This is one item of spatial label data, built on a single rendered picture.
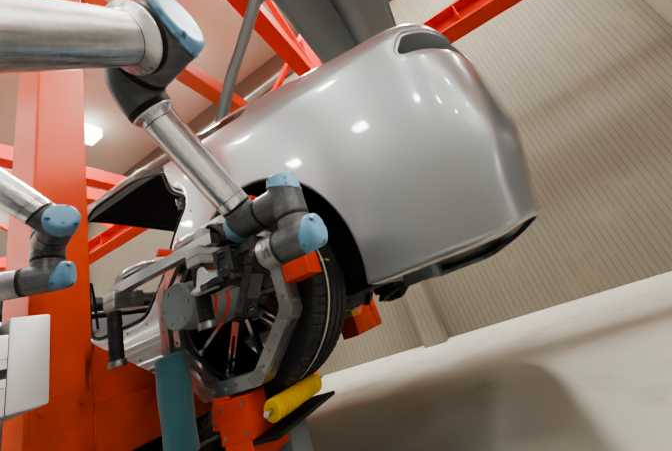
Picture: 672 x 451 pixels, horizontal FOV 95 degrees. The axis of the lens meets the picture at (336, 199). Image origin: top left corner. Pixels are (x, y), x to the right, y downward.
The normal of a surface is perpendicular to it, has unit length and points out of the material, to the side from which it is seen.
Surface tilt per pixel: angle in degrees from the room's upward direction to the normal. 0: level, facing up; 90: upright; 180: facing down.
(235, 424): 90
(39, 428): 90
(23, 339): 90
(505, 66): 90
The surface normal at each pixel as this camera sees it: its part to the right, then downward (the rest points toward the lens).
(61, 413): 0.85, -0.43
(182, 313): -0.43, -0.21
